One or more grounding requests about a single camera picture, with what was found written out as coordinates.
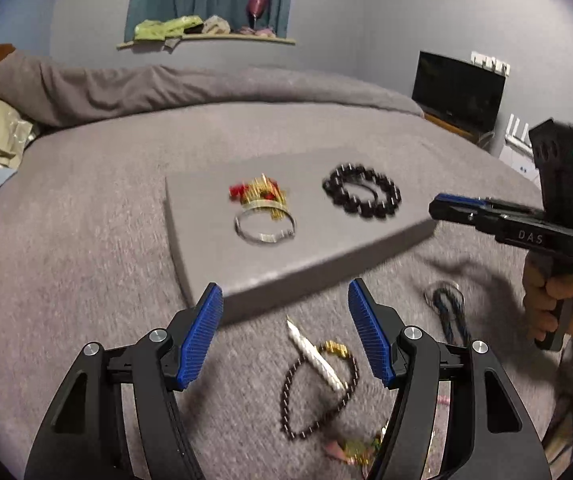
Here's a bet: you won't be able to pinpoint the green cloth on sill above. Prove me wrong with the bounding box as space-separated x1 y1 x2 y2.
132 15 204 51

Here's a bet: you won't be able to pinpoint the large black bead bracelet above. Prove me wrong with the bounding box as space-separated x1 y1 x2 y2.
321 161 403 219

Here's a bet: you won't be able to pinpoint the grey duvet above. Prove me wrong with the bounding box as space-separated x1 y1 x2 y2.
0 51 423 128

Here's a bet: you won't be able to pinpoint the white wall hooks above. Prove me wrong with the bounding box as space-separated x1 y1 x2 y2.
470 51 511 77

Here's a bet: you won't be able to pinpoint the wooden window sill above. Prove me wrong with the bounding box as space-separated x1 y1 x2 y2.
115 34 296 51

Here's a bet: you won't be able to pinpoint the white bar bracelet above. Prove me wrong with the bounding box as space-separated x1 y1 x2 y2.
285 316 347 394

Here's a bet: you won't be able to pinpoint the small dark bead bracelet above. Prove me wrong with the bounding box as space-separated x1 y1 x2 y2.
279 340 362 442

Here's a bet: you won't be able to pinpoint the pink tassel cord bracelet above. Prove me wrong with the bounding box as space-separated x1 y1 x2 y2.
323 393 453 480

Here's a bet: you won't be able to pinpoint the beige cloth on sill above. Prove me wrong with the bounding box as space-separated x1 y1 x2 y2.
202 15 231 36

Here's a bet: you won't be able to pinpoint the person's right hand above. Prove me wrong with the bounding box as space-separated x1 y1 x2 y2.
522 252 573 341

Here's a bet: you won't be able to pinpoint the blue bead bracelet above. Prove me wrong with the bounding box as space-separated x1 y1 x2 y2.
423 279 473 348

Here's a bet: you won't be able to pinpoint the black television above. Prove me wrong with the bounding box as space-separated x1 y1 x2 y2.
411 51 506 134

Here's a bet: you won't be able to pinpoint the red and gold bracelet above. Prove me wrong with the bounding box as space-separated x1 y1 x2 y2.
228 172 289 221

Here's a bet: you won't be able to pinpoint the silver bangle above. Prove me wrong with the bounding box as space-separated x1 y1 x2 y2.
233 200 296 245

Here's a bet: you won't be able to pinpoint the white router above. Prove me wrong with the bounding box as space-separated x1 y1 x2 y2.
499 114 539 185

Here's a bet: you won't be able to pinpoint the grey flat box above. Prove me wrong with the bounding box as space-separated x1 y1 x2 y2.
164 148 436 323

